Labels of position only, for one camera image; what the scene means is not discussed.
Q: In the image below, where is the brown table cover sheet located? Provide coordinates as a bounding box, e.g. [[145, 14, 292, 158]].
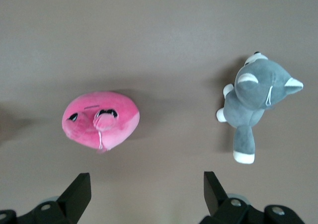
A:
[[0, 0, 318, 224]]

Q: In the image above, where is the round hot pink plush toy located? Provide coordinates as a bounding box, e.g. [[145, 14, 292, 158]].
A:
[[61, 91, 140, 155]]

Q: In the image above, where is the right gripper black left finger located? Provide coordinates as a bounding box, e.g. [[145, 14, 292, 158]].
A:
[[0, 173, 91, 224]]

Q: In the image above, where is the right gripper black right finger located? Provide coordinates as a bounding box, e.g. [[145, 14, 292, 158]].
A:
[[202, 171, 306, 224]]

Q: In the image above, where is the grey white husky plush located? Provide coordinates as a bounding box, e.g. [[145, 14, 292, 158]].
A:
[[215, 51, 304, 164]]

